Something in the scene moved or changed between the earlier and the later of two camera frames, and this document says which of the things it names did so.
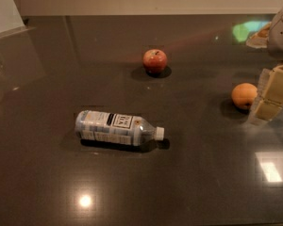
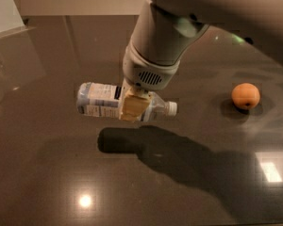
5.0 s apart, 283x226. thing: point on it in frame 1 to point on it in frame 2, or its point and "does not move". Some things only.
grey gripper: [281, 35] to [145, 69]
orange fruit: [243, 94] does not move
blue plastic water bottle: [115, 129] to [106, 100]
